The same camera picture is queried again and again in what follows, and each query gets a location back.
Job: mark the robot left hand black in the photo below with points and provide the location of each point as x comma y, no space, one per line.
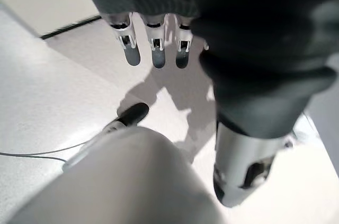
251,36

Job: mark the robot left foot black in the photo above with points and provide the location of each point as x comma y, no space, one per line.
132,114

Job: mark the black baseboard strip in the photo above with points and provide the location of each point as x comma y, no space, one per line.
71,26

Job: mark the robot left leg silver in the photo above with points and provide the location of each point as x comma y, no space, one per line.
132,176

